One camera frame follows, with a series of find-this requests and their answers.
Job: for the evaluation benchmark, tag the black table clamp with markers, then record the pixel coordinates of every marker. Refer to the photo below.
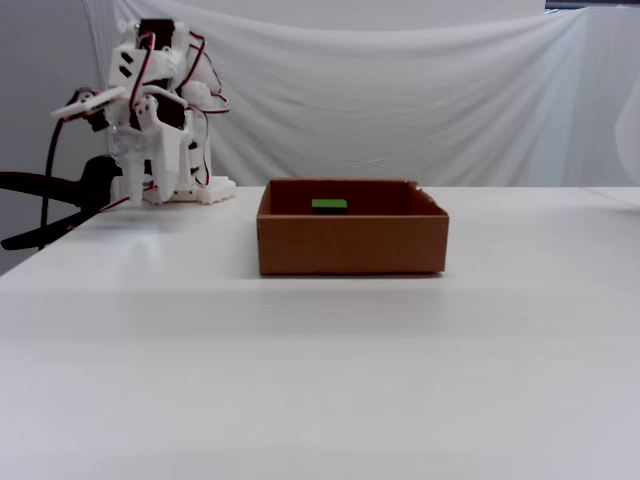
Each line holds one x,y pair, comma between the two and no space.
95,182

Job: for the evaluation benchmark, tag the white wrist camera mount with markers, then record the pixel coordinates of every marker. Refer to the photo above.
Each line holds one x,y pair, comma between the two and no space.
87,104

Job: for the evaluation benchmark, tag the brown cardboard box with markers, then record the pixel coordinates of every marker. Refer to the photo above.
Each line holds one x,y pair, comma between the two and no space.
350,242

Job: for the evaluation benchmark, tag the green cube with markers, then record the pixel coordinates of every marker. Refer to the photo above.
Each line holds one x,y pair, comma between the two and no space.
329,204

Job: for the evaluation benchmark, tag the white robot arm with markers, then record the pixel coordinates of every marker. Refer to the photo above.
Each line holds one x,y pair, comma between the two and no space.
147,60

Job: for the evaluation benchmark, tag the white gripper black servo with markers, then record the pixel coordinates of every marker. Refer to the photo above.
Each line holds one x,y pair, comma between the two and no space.
167,150

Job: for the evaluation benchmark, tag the white backdrop cloth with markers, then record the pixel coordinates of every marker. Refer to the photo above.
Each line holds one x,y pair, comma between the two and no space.
400,100

